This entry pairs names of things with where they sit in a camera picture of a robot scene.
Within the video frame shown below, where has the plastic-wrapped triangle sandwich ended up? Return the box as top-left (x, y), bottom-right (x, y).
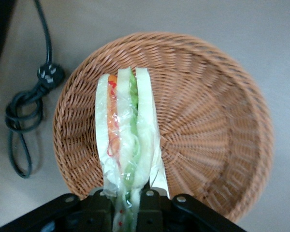
top-left (94, 67), bottom-right (171, 232)

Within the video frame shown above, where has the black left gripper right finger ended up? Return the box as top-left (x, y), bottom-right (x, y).
top-left (136, 189), bottom-right (164, 232)

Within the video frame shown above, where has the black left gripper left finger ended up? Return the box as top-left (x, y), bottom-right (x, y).
top-left (81, 188), bottom-right (116, 232)

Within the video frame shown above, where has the round brown wicker basket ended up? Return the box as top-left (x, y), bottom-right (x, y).
top-left (52, 31), bottom-right (274, 224)

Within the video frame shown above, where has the black power cable with plug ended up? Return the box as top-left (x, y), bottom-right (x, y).
top-left (5, 0), bottom-right (66, 179)

